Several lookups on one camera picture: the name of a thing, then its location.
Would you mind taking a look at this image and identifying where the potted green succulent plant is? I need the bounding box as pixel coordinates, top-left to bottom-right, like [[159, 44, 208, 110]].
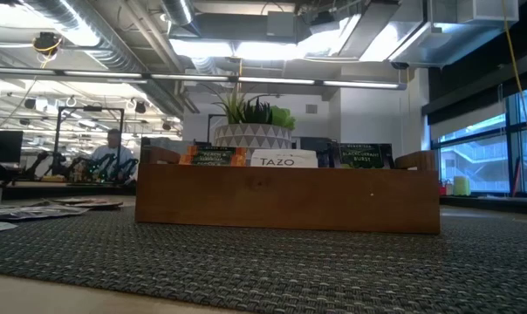
[[204, 85, 298, 160]]

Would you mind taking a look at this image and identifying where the wooden tea organizer tray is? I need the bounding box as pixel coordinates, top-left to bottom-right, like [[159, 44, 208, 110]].
[[134, 146, 442, 236]]

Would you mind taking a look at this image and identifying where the grey woven placemat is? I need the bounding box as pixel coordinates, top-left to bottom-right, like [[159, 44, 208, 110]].
[[0, 208, 527, 314]]

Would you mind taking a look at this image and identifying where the long linear light fixture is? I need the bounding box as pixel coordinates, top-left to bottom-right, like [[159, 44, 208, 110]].
[[0, 65, 407, 91]]

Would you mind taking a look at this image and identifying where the person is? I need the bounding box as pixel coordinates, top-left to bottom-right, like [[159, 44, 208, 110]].
[[88, 128, 139, 182]]

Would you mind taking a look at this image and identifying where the yellow-green cylinder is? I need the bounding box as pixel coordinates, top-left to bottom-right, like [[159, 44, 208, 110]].
[[453, 175, 472, 197]]

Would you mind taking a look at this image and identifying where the black computer monitor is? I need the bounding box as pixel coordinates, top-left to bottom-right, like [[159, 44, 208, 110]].
[[0, 129, 24, 166]]

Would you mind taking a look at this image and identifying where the silver round air duct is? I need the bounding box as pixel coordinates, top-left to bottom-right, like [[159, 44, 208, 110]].
[[21, 0, 190, 119]]

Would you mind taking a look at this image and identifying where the black stand frame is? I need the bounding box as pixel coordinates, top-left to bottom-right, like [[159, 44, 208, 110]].
[[56, 106, 126, 184]]

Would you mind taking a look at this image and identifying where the silver rectangular air duct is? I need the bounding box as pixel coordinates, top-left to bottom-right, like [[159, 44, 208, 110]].
[[359, 0, 520, 69]]

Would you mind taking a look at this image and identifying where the black yellow cable reel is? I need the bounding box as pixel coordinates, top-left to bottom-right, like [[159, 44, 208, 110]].
[[31, 31, 64, 57]]

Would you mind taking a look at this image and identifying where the yellow cable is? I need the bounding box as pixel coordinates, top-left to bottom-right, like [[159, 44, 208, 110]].
[[501, 0, 527, 178]]

